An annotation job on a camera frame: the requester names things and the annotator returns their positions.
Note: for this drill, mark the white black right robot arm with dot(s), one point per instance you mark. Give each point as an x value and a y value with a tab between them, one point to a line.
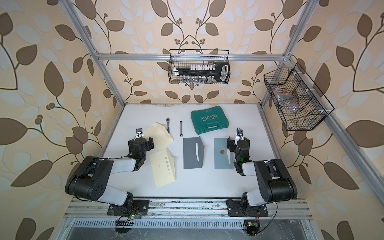
273	181

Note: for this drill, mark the aluminium frame back crossbar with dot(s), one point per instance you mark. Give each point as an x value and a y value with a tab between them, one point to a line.
163	57

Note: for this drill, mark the black wire basket wall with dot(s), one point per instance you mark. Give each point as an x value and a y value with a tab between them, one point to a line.
176	61
314	105

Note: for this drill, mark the left small circuit board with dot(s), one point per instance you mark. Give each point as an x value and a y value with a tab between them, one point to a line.
125	223

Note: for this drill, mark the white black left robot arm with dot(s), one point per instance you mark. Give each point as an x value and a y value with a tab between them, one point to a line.
90	180

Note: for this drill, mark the aluminium frame post left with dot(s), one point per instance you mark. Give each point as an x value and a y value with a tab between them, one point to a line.
83	34

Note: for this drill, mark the silver ratchet wrench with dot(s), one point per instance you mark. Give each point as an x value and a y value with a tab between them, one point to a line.
181	128

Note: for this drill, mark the green plastic tool case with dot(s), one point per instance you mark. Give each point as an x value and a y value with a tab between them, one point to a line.
209	120

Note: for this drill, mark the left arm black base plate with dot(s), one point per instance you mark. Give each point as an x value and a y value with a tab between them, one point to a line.
132	207

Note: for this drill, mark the right small circuit board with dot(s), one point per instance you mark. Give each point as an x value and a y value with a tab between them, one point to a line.
251	227

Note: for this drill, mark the dark grey envelope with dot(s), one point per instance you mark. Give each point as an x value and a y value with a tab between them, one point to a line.
189	153

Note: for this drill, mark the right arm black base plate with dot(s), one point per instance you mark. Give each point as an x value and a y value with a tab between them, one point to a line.
239	208

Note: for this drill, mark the light blue-grey envelope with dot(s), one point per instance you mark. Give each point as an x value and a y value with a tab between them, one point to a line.
220	153

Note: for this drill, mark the cream envelope green seal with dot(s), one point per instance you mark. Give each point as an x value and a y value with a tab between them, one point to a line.
163	168

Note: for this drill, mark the black socket set holder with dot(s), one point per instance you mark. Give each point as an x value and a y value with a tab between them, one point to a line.
208	73

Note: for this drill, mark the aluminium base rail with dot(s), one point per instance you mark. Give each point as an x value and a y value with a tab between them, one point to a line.
184	214

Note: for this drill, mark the cream envelope brown seal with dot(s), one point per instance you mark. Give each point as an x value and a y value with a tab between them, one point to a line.
162	139

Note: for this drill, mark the plastic bag in basket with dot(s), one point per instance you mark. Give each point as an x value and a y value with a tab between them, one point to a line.
287	102

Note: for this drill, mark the small circuit board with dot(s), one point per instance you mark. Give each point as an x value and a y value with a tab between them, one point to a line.
125	223
251	227

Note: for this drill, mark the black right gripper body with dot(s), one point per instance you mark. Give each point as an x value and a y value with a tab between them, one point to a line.
233	148

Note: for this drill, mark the black wire basket right wall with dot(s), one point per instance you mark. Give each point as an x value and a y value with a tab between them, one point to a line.
314	105

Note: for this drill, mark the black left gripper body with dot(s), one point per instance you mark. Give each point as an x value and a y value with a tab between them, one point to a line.
147	146

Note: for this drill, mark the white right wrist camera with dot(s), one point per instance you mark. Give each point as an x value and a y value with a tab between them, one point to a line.
239	136

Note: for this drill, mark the white card grey envelope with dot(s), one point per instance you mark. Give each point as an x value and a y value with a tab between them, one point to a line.
197	152

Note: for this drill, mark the black wire basket back wall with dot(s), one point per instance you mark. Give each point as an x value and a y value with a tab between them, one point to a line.
176	61

